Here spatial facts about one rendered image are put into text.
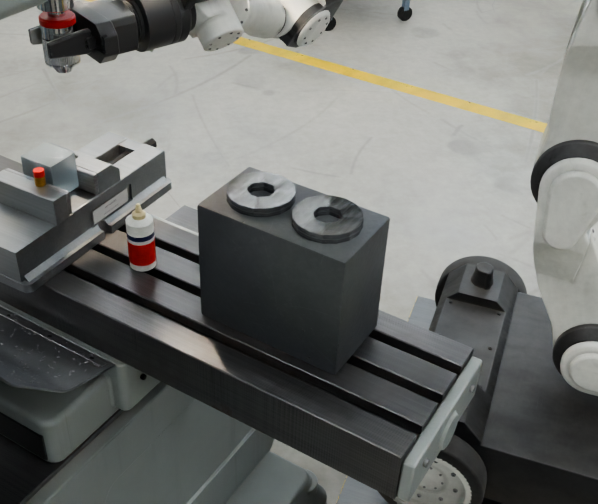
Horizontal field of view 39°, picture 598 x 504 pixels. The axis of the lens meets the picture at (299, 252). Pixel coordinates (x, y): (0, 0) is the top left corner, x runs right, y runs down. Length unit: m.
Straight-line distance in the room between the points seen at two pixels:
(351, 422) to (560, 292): 0.56
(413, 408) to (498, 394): 0.54
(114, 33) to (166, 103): 2.63
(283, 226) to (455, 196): 2.21
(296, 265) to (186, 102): 2.79
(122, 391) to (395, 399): 0.42
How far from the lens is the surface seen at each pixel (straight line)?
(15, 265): 1.26
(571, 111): 1.33
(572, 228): 1.36
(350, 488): 1.63
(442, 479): 1.54
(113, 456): 1.38
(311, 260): 1.01
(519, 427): 1.56
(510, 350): 1.71
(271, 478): 1.89
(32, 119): 3.73
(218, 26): 1.25
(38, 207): 1.29
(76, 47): 1.17
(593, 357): 1.51
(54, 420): 1.24
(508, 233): 3.06
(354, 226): 1.03
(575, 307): 1.51
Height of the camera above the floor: 1.68
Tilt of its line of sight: 36 degrees down
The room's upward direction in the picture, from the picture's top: 3 degrees clockwise
